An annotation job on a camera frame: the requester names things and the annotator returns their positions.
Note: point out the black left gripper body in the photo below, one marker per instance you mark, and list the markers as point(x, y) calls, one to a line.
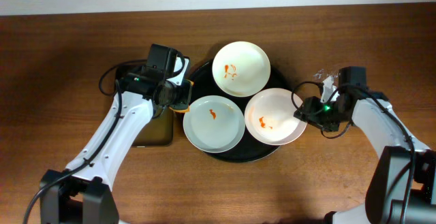
point(182, 95)

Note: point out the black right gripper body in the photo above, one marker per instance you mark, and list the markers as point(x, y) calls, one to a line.
point(309, 114)

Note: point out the orange green scrub sponge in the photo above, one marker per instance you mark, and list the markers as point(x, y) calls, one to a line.
point(181, 96)

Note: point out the pink plate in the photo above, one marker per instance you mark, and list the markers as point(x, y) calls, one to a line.
point(269, 117)

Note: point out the light grey plate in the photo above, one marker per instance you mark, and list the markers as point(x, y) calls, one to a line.
point(214, 124)

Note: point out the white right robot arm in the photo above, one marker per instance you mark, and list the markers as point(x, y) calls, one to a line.
point(402, 189)

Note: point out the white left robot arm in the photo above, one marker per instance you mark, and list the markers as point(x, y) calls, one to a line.
point(82, 192)

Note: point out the black rectangular tray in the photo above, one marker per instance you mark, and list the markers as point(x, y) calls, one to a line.
point(157, 132)

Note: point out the black round tray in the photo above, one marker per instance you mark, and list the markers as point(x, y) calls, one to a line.
point(248, 149)

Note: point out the cream white plate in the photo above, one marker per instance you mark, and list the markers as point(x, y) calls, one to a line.
point(241, 69)

